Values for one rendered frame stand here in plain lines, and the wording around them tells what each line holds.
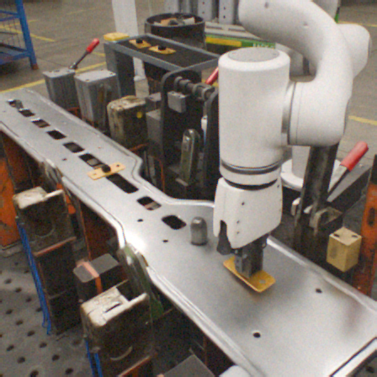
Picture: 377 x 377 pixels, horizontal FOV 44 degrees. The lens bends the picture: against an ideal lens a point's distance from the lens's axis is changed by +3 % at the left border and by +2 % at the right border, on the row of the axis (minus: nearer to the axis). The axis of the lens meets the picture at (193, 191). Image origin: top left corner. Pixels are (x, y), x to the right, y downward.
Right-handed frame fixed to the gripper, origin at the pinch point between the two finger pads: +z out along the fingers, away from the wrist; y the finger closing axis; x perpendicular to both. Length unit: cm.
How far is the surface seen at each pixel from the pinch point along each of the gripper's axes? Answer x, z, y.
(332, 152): 1.8, -13.7, -15.6
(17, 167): -107, 26, 3
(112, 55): -94, -7, -30
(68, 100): -102, 7, -17
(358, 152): 0.6, -10.3, -24.1
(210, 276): -4.0, 3.6, 4.4
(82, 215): -53, 16, 5
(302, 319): 11.0, 3.6, 0.2
